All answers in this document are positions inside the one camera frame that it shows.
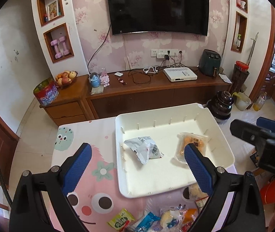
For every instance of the red round tin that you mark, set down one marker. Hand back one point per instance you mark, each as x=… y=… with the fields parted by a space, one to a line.
x=46 y=92

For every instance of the pink plush toy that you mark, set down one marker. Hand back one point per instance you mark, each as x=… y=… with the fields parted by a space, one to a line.
x=104 y=79

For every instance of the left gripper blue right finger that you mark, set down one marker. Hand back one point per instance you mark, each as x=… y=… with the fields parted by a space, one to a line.
x=199 y=167

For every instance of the blueberry cake packet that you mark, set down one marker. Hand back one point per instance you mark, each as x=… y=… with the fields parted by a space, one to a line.
x=171 y=220

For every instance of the yellow liquid bottle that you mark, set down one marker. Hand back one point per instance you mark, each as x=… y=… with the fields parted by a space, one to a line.
x=259 y=103

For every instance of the white plastic storage bin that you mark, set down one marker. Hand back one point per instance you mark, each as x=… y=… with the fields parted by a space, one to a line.
x=165 y=126

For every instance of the dark green air fryer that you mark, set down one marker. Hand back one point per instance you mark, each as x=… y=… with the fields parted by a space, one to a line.
x=209 y=63

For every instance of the white set-top box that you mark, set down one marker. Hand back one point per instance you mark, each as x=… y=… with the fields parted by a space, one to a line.
x=179 y=74

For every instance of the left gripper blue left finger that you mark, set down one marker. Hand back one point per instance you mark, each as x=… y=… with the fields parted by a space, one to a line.
x=73 y=168

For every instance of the white plastic bucket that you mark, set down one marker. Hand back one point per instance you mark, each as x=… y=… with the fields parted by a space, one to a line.
x=242 y=101

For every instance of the black wall television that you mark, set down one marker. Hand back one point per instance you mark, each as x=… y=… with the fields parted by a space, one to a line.
x=133 y=16

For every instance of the blue snow globe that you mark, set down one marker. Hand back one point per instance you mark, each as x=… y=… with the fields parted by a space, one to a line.
x=94 y=79

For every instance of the orange white wafer packet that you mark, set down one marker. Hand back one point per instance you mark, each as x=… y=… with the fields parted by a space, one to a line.
x=190 y=215

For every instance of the blue snack packet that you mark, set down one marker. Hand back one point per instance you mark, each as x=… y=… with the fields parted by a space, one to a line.
x=144 y=223

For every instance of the red plastic basin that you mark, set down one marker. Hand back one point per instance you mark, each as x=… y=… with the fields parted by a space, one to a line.
x=267 y=193

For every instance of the large rice cake pack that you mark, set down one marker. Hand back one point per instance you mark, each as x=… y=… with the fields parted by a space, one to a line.
x=195 y=193

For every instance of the wooden tv cabinet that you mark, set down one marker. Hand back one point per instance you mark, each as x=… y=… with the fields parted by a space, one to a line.
x=139 y=92

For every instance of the red square snack packet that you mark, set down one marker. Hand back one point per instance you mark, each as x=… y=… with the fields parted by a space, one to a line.
x=186 y=227

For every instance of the tall dark woven basket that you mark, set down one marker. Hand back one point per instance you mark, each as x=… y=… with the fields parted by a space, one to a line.
x=239 y=76

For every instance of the pink dumbbells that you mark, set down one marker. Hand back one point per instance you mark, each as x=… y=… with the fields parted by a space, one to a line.
x=60 y=47

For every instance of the fruit basket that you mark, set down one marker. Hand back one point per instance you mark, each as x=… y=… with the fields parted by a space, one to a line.
x=65 y=78

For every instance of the silver white snack bag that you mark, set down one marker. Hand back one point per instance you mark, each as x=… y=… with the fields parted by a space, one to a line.
x=145 y=148

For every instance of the framed picture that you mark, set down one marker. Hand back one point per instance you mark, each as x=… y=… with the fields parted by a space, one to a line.
x=52 y=9

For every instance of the green small snack packet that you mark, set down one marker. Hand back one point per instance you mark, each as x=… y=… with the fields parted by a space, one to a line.
x=121 y=220

